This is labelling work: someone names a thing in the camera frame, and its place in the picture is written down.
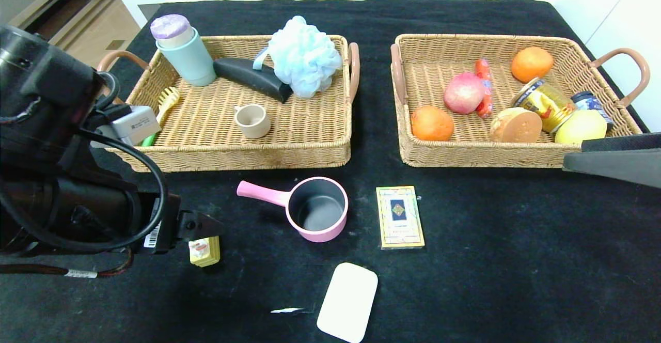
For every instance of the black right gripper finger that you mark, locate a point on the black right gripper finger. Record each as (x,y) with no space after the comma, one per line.
(625,144)
(619,166)

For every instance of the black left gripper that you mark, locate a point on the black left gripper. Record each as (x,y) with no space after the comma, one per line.
(161,222)

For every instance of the small yellow block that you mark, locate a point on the small yellow block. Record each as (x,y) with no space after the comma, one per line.
(205,254)

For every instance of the rough-skinned orange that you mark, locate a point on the rough-skinned orange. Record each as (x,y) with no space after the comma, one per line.
(432,123)

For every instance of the playing card box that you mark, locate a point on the playing card box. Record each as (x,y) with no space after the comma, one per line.
(400,219)

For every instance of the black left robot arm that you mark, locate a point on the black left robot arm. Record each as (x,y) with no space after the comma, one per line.
(46,126)

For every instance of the wicker basket with toiletries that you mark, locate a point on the wicker basket with toiletries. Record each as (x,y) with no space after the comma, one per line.
(310,126)

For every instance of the wicker basket with food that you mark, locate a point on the wicker basket with food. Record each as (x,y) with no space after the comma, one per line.
(428,79)

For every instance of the yellow lemon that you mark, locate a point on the yellow lemon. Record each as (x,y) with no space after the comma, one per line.
(581,127)

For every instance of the blue tin can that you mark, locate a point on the blue tin can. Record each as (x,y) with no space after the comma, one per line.
(594,101)

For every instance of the yellow drink can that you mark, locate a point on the yellow drink can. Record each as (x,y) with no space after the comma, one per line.
(545,103)

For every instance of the brown bread bun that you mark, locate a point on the brown bread bun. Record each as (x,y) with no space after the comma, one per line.
(515,126)

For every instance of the beige cup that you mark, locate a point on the beige cup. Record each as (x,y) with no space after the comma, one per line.
(253,121)

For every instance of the pink saucepan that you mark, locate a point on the pink saucepan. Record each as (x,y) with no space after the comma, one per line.
(315,208)

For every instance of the smooth tangerine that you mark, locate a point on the smooth tangerine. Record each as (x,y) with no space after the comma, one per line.
(532,64)

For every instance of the small white paper scrap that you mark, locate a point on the small white paper scrap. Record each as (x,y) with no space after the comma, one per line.
(286,310)

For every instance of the black curved case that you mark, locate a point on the black curved case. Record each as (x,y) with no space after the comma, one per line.
(250,77)

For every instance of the red sausage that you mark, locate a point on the red sausage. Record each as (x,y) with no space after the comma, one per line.
(484,72)

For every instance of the white soap bar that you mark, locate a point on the white soap bar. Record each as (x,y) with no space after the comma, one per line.
(347,301)

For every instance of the teal bottle with purple cap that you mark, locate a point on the teal bottle with purple cap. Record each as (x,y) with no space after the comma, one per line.
(188,56)

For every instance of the pink peach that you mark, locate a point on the pink peach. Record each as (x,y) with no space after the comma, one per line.
(463,94)

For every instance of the light blue bath loofah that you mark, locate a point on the light blue bath loofah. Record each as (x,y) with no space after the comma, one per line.
(304,56)

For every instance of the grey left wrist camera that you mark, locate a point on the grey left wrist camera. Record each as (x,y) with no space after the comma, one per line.
(131,125)

